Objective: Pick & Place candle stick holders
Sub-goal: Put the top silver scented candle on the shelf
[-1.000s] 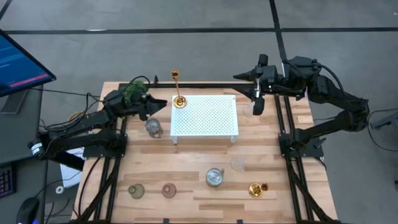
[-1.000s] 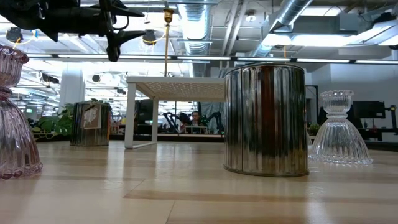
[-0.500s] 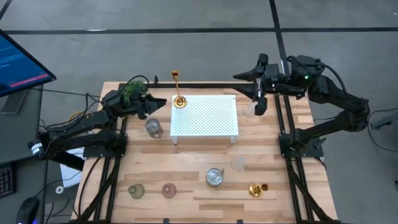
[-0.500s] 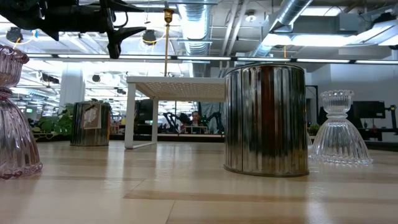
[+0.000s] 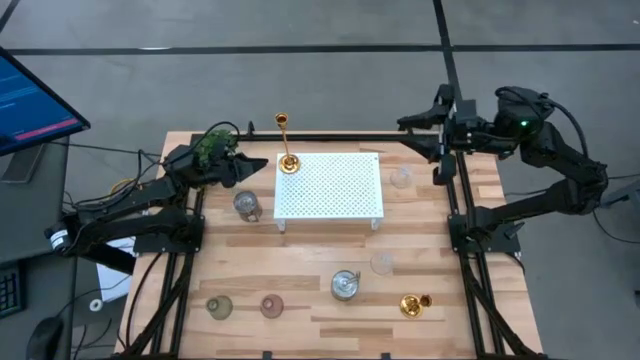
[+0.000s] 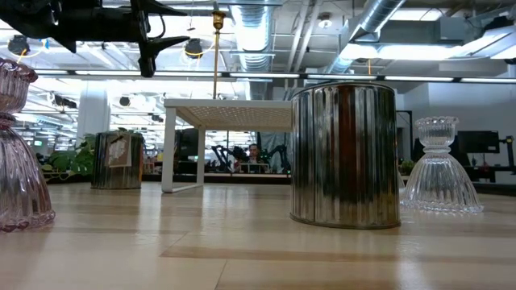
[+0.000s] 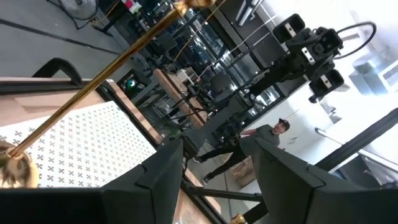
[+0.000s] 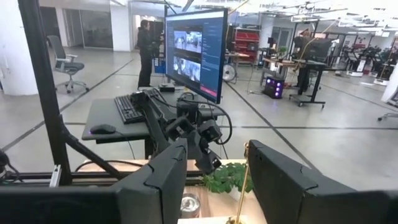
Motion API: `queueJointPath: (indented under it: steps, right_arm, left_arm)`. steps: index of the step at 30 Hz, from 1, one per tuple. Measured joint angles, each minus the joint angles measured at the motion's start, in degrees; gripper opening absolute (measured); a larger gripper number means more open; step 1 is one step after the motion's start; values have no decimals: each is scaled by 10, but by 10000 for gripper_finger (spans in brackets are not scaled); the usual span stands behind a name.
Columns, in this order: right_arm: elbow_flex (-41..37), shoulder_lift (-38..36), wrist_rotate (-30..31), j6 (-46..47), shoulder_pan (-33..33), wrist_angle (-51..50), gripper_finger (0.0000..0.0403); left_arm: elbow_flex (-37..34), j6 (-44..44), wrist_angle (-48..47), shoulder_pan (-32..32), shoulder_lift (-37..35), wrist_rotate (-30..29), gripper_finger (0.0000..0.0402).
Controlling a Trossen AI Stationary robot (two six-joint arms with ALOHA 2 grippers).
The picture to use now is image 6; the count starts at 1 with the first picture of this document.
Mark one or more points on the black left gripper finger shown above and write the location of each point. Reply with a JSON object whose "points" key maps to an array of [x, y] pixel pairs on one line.
{"points": [[161, 45], [161, 7]]}

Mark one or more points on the tall brass candlestick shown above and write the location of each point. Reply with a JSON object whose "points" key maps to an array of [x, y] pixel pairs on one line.
{"points": [[219, 20]]}

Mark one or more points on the mercury glass holder with tag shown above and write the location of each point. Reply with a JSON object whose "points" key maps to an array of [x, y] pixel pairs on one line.
{"points": [[117, 177]]}

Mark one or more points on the pink ribbed glass candle holder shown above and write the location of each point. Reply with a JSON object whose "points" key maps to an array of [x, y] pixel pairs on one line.
{"points": [[20, 181]]}

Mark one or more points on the ribbed mercury glass holder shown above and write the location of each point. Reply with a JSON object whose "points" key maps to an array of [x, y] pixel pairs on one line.
{"points": [[346, 161]]}

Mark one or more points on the clear ribbed glass candle holder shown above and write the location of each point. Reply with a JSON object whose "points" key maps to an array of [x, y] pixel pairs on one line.
{"points": [[439, 185]]}

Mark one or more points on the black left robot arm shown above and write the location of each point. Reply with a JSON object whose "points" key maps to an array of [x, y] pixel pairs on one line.
{"points": [[24, 16]]}

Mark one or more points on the white perforated shelf table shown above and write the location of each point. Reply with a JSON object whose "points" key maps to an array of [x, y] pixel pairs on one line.
{"points": [[225, 104]]}

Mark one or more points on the white pillar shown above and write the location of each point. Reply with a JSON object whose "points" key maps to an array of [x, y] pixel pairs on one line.
{"points": [[92, 113]]}

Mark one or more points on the black screen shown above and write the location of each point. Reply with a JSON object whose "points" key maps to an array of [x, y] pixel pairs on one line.
{"points": [[185, 145]]}

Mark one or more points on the long linear ceiling light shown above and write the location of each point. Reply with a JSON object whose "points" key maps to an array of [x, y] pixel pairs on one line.
{"points": [[262, 75]]}

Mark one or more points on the green plant in white pot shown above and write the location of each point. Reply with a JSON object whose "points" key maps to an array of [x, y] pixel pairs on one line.
{"points": [[72, 159]]}

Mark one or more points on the person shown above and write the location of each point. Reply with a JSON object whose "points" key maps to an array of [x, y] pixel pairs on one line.
{"points": [[254, 153]]}

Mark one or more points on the round white ceiling detector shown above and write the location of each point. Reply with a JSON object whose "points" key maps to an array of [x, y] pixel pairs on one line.
{"points": [[325, 22]]}

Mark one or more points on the brass hanging pendant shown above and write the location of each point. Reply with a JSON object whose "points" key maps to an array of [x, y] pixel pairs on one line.
{"points": [[369, 67]]}

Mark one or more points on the small green desk plant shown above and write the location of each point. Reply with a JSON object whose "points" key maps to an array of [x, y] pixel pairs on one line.
{"points": [[408, 167]]}

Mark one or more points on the black computer monitor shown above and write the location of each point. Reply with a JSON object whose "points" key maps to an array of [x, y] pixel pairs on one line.
{"points": [[477, 142]]}

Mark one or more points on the silver spiral ceiling duct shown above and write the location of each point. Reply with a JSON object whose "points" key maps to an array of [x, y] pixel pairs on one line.
{"points": [[252, 24]]}

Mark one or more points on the silver slanted ceiling duct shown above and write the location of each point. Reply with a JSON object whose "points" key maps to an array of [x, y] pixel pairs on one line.
{"points": [[379, 14]]}

